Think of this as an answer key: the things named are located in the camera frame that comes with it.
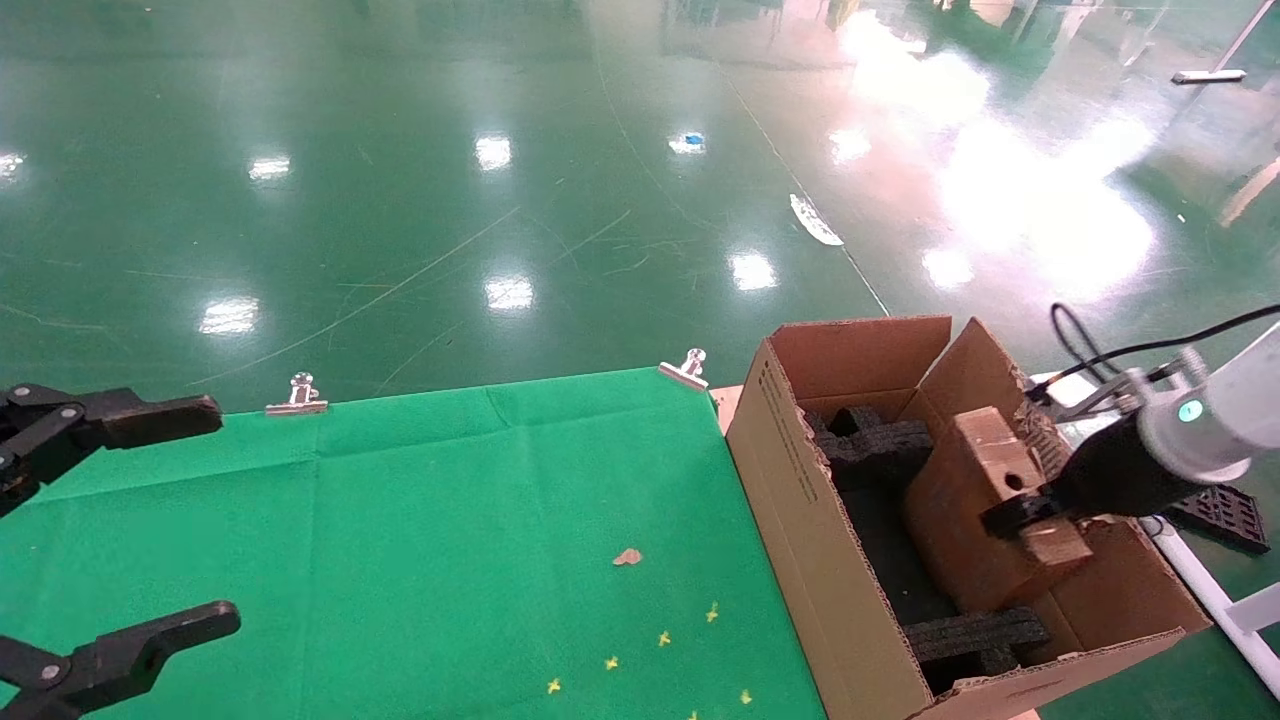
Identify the small brown cardboard box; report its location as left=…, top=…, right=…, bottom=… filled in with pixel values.
left=905, top=405, right=1093, bottom=613

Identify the large green table cloth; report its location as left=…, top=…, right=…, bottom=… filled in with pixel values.
left=0, top=366, right=829, bottom=720

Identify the flat black foam sheet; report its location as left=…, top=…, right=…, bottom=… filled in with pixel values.
left=840, top=480, right=961, bottom=626

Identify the silver binder clip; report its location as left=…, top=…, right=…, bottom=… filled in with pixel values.
left=658, top=348, right=711, bottom=391
left=264, top=372, right=329, bottom=416

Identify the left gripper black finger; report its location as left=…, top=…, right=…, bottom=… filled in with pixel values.
left=0, top=600, right=242, bottom=720
left=0, top=383, right=223, bottom=516

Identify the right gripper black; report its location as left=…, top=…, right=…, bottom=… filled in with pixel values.
left=982, top=413, right=1203, bottom=539

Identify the cross-shaped black foam block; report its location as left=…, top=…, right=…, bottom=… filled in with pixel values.
left=805, top=405, right=936, bottom=491

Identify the thin black cable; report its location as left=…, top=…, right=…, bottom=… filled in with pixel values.
left=1030, top=305, right=1280, bottom=401

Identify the thick black braided cable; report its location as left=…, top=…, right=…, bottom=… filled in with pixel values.
left=1050, top=302, right=1103, bottom=381

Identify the grey floor mop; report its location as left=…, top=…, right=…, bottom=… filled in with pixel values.
left=1170, top=0, right=1280, bottom=85

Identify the white tube frame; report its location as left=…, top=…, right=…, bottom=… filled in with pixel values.
left=1140, top=512, right=1280, bottom=701

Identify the grey metal camera bracket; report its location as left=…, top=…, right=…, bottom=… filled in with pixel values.
left=1075, top=348, right=1211, bottom=421

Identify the large open cardboard carton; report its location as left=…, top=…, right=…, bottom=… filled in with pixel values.
left=725, top=315, right=1211, bottom=720

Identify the black grid plate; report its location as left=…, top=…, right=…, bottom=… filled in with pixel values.
left=1165, top=485, right=1271, bottom=554

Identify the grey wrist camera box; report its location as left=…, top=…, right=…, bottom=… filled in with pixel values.
left=1030, top=372, right=1099, bottom=409

